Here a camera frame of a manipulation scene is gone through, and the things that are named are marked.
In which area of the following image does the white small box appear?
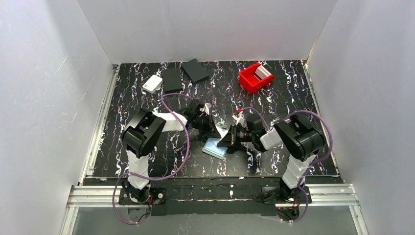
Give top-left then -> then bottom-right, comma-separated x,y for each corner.
142,75 -> 163,94

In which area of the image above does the black flat box angled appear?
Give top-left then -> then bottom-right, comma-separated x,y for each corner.
182,59 -> 209,84

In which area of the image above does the red plastic bin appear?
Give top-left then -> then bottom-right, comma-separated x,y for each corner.
238,62 -> 275,94

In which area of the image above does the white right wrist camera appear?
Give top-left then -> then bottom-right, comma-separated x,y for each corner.
232,109 -> 246,127

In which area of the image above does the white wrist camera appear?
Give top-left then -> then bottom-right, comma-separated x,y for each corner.
232,109 -> 246,127
200,103 -> 212,117

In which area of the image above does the aluminium rail frame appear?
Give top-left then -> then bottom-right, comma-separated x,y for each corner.
61,184 -> 368,235

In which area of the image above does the black flat box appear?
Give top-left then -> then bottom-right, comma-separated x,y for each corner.
162,68 -> 183,94

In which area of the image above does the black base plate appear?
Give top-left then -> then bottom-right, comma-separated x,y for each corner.
118,177 -> 312,216

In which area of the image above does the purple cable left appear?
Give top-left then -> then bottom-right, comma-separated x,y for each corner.
112,93 -> 195,226

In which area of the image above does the mint green card holder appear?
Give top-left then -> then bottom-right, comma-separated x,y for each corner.
202,122 -> 229,160

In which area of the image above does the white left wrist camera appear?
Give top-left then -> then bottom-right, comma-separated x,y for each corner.
200,103 -> 212,117

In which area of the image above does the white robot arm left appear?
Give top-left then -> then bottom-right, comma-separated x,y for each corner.
121,99 -> 221,190

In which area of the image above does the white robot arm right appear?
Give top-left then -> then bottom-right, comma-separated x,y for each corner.
217,110 -> 326,193

